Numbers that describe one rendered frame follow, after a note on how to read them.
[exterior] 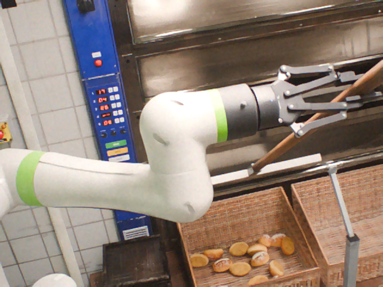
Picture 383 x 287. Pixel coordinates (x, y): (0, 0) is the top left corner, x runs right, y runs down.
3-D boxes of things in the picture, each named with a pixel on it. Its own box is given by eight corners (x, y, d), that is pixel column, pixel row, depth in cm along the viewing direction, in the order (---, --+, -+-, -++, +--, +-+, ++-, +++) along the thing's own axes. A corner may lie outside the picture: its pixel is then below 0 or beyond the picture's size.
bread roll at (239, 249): (251, 253, 250) (248, 252, 256) (247, 240, 251) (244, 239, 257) (231, 258, 249) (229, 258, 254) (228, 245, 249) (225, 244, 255)
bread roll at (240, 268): (251, 275, 237) (251, 274, 242) (250, 261, 238) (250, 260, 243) (229, 277, 238) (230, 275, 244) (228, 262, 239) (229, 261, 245)
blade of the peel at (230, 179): (321, 160, 193) (319, 153, 193) (180, 191, 185) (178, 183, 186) (295, 174, 228) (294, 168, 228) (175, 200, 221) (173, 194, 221)
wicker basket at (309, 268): (179, 251, 261) (172, 209, 247) (283, 226, 269) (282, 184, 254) (200, 324, 220) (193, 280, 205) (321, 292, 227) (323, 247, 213)
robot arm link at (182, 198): (27, 165, 99) (63, 143, 108) (40, 216, 103) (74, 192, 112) (191, 178, 83) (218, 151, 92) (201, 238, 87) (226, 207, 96)
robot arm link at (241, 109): (231, 133, 82) (218, 79, 84) (221, 147, 94) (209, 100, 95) (267, 126, 83) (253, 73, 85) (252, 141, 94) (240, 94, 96)
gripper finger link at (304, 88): (280, 104, 92) (277, 97, 92) (334, 84, 94) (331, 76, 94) (286, 97, 88) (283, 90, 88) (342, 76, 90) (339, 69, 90)
